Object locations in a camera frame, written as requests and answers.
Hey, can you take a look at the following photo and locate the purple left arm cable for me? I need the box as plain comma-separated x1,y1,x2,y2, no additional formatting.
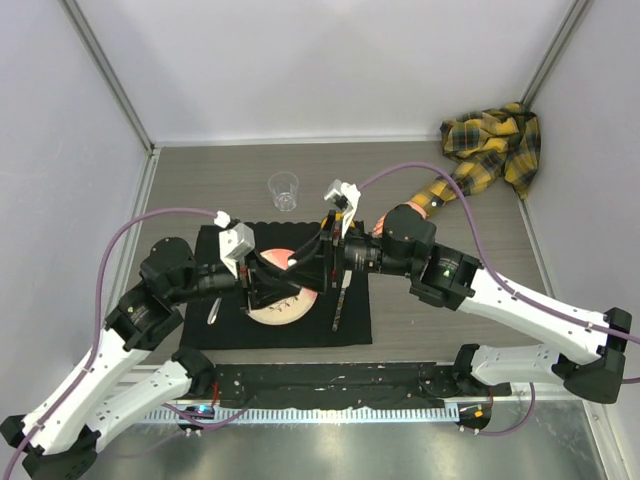
7,207,236,476

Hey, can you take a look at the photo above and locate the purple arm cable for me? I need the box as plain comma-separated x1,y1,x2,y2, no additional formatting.
7,207,236,476
357,162,640,344

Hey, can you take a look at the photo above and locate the mannequin hand with painted nails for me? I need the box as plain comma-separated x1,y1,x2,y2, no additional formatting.
372,201,427,237

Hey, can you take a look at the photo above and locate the black cloth placemat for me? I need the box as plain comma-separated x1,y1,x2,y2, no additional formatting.
180,222,372,350

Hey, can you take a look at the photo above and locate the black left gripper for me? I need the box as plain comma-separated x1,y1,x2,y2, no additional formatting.
170,247,300,312

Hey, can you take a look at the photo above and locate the silver table knife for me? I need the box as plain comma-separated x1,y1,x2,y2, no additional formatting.
332,271,352,332

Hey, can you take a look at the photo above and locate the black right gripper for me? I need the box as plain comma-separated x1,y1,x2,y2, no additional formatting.
280,209,416,293

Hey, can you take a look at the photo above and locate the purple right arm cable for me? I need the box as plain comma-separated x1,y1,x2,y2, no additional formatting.
357,162,640,344

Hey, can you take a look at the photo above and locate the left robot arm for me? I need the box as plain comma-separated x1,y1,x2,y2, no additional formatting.
1,228,318,479

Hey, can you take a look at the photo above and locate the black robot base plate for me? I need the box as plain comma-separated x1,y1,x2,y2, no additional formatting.
215,362,512,410

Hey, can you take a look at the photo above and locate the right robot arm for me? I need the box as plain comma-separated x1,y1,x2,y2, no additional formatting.
286,205,631,404

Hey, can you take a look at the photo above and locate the clear plastic cup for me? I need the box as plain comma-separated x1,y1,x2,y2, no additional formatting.
268,172,299,212

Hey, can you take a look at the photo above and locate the pink and cream plate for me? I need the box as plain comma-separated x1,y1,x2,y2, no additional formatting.
249,248,318,326

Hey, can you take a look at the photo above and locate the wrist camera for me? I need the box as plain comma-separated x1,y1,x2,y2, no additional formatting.
218,223,255,279
323,179,361,215

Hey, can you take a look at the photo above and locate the yellow mug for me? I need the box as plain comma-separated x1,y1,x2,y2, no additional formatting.
335,212,356,237

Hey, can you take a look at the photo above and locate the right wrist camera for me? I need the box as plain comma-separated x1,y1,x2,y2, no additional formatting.
323,179,361,215

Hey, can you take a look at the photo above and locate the white slotted cable duct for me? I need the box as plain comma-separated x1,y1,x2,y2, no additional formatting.
136,403,459,425

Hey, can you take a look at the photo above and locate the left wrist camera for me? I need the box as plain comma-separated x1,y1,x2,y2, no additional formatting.
218,223,255,279

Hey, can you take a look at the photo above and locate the silver fork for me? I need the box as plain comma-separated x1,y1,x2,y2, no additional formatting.
207,298,222,325

